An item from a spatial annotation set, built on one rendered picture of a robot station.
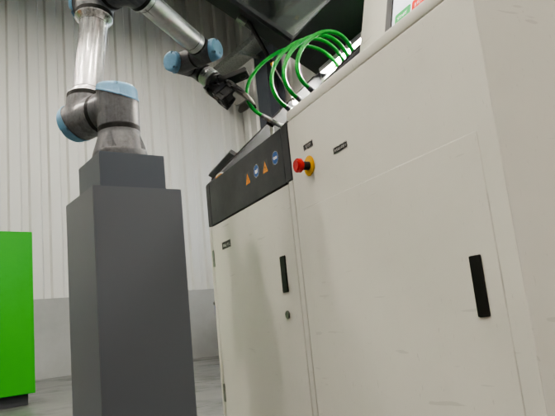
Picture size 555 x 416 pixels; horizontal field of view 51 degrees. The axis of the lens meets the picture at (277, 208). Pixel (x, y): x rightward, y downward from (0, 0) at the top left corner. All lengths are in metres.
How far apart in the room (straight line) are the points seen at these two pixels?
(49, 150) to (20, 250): 3.84
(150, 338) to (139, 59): 8.28
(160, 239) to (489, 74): 0.91
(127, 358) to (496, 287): 0.88
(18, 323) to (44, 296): 3.38
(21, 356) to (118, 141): 3.40
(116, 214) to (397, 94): 0.75
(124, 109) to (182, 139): 7.75
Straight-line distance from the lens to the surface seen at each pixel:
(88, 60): 1.88
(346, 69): 1.36
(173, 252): 1.55
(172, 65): 2.19
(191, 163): 9.34
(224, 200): 2.03
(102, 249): 1.49
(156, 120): 9.32
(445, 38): 1.11
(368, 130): 1.26
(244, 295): 1.89
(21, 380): 4.88
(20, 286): 4.89
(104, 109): 1.69
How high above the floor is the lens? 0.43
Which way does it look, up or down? 11 degrees up
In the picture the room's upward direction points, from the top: 6 degrees counter-clockwise
